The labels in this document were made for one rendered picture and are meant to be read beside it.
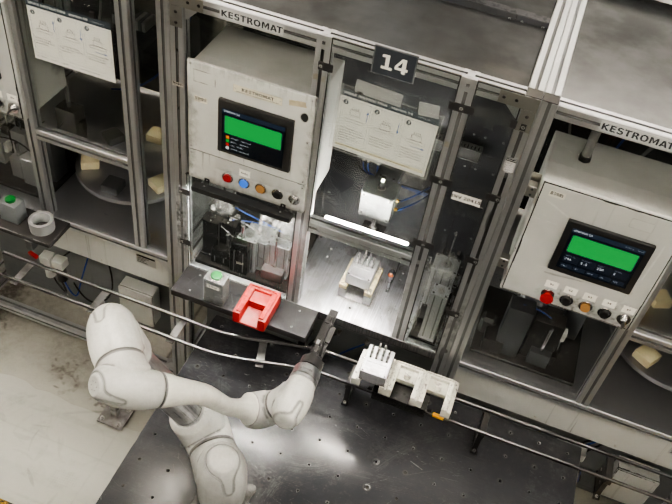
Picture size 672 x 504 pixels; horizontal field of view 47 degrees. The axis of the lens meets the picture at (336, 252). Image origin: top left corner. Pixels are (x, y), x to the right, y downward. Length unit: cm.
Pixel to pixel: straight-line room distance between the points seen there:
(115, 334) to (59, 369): 181
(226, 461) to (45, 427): 142
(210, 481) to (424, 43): 145
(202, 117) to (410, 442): 136
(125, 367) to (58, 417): 172
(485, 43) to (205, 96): 86
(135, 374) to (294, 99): 91
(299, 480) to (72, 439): 128
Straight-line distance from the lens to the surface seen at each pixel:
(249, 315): 288
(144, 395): 208
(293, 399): 237
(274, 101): 239
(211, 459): 251
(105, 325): 216
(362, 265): 295
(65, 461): 366
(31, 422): 379
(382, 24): 237
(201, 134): 259
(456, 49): 232
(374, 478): 283
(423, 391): 282
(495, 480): 294
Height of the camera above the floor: 313
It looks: 45 degrees down
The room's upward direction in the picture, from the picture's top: 10 degrees clockwise
